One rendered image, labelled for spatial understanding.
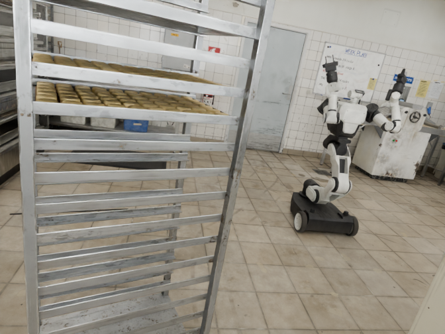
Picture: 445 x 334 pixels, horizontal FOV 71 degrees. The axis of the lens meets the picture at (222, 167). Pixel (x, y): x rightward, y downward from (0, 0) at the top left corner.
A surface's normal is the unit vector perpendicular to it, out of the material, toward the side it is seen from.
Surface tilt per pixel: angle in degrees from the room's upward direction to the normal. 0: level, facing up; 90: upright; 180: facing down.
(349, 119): 90
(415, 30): 90
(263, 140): 90
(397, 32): 90
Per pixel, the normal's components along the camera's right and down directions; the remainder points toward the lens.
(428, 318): -0.93, -0.04
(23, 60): 0.47, 0.36
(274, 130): 0.14, 0.34
